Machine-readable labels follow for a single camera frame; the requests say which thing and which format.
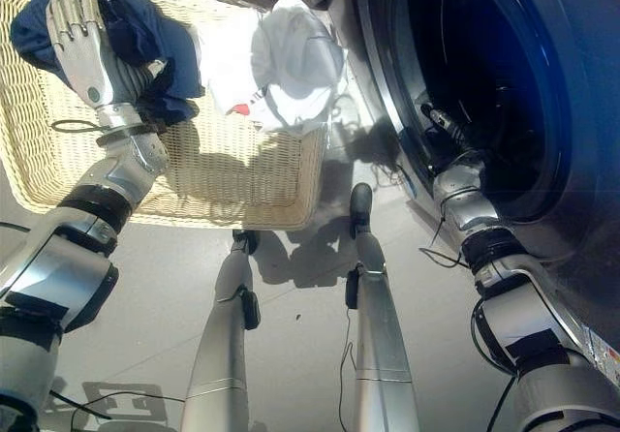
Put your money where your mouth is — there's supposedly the silver front-load washing machine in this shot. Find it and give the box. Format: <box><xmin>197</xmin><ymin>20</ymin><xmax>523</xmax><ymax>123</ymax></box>
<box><xmin>309</xmin><ymin>0</ymin><xmax>620</xmax><ymax>387</ymax></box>

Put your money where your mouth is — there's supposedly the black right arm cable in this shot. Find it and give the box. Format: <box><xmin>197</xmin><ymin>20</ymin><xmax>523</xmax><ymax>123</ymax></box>
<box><xmin>418</xmin><ymin>208</ymin><xmax>522</xmax><ymax>432</ymax></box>

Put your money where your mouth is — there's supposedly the white garment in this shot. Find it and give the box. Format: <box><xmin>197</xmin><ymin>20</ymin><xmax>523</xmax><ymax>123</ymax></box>
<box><xmin>192</xmin><ymin>0</ymin><xmax>351</xmax><ymax>137</ymax></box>

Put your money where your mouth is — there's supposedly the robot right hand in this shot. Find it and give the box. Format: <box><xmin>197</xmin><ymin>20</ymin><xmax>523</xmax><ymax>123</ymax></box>
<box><xmin>418</xmin><ymin>101</ymin><xmax>486</xmax><ymax>168</ymax></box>

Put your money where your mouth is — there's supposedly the robot leg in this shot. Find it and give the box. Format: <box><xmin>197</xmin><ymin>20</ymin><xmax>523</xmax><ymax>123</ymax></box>
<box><xmin>344</xmin><ymin>182</ymin><xmax>421</xmax><ymax>432</ymax></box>
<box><xmin>180</xmin><ymin>229</ymin><xmax>264</xmax><ymax>432</ymax></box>

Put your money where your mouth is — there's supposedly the thin black leg cable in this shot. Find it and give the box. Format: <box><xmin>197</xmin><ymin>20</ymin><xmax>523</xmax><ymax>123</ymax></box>
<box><xmin>337</xmin><ymin>305</ymin><xmax>358</xmax><ymax>432</ymax></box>

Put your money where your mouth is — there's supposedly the washing machine label sticker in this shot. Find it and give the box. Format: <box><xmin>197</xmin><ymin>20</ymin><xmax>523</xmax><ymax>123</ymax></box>
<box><xmin>586</xmin><ymin>327</ymin><xmax>620</xmax><ymax>387</ymax></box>

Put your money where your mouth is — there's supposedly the cream wicker laundry basket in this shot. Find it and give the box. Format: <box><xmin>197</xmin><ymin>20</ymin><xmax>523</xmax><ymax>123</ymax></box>
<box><xmin>0</xmin><ymin>0</ymin><xmax>331</xmax><ymax>232</ymax></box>

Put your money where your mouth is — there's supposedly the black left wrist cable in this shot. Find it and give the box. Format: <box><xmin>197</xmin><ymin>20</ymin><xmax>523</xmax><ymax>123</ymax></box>
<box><xmin>49</xmin><ymin>118</ymin><xmax>110</xmax><ymax>136</ymax></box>

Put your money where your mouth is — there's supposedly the robot right leg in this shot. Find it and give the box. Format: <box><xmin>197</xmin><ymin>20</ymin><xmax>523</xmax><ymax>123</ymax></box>
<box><xmin>344</xmin><ymin>182</ymin><xmax>421</xmax><ymax>432</ymax></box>

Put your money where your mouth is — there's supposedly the navy blue garment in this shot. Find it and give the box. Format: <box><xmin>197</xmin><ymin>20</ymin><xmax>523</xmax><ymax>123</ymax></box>
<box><xmin>10</xmin><ymin>0</ymin><xmax>207</xmax><ymax>129</ymax></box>

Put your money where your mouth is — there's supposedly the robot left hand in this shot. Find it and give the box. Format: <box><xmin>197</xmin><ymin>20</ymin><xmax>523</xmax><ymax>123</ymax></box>
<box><xmin>45</xmin><ymin>0</ymin><xmax>169</xmax><ymax>111</ymax></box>

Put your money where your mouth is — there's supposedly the robot left leg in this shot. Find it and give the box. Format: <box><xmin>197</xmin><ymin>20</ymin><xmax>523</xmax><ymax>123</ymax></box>
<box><xmin>180</xmin><ymin>229</ymin><xmax>264</xmax><ymax>432</ymax></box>

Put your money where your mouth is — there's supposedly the black cable on floor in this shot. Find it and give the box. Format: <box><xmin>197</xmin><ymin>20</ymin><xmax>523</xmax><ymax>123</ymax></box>
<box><xmin>46</xmin><ymin>386</ymin><xmax>187</xmax><ymax>432</ymax></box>

